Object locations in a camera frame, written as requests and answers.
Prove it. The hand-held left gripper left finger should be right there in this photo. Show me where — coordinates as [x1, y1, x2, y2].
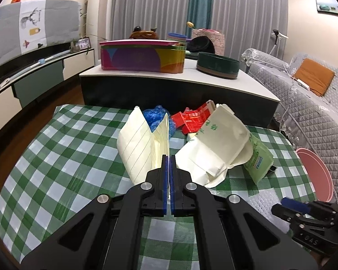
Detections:
[21, 155, 169, 270]

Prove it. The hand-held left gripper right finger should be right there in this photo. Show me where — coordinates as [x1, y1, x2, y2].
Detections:
[171, 156, 319, 270]

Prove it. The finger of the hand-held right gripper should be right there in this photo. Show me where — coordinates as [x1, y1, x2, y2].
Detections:
[281, 197, 312, 214]
[271, 203, 302, 225]

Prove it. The pink trash bin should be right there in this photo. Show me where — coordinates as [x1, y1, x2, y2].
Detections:
[295, 147, 334, 203]

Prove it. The cream lined paper bag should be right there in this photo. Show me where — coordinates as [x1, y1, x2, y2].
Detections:
[117, 106, 171, 186]

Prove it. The white paper bag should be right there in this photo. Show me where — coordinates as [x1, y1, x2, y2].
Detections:
[175, 104, 254, 188]

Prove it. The green plastic packet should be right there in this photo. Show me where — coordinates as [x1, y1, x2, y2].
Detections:
[242, 132, 274, 183]

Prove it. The clear bubble wrap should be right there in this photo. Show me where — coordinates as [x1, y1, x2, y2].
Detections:
[245, 187, 320, 231]

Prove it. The red crumpled packet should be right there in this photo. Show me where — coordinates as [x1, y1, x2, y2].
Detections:
[170, 107, 212, 135]

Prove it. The blue crumpled plastic bag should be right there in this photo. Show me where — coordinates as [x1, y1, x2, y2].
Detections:
[142, 105, 176, 139]

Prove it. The red and white carton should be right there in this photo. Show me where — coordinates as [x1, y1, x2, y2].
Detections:
[197, 100, 217, 119]

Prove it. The white-topped dark coffee table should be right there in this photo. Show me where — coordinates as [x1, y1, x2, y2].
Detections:
[79, 56, 281, 128]

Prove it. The grey quilted sofa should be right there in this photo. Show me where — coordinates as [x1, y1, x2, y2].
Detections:
[241, 48, 338, 206]

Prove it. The green checkered tablecloth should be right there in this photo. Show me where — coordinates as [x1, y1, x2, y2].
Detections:
[0, 104, 319, 270]

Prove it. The dark green round tin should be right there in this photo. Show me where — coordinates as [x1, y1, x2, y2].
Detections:
[196, 52, 240, 80]

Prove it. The colourful oval tin box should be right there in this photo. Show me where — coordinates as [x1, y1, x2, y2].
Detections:
[99, 40, 186, 74]

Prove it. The orange cushion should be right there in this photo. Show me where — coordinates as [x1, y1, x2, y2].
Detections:
[294, 58, 335, 97]

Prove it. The black hat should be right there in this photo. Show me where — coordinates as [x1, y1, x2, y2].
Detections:
[187, 36, 215, 54]

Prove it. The pink gift bag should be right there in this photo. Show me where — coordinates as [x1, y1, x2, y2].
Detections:
[192, 29, 225, 56]

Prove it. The white and green television cabinet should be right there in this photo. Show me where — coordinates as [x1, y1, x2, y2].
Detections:
[0, 48, 96, 144]

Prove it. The white floor lamp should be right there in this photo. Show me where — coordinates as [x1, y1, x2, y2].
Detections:
[269, 29, 288, 59]

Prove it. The white stick with blue bead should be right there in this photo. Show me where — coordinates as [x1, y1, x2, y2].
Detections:
[6, 49, 72, 83]

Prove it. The teal curtain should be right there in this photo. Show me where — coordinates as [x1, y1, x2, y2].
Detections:
[187, 0, 215, 38]

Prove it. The grey curtain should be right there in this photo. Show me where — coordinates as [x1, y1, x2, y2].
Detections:
[105, 0, 193, 41]
[210, 0, 288, 62]

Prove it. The grey television dust cover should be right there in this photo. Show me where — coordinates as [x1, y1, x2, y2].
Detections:
[0, 0, 83, 71]

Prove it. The white cable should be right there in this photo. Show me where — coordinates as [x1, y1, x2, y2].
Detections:
[273, 62, 299, 124]

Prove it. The small photo frame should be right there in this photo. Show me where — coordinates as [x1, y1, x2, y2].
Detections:
[76, 37, 91, 50]

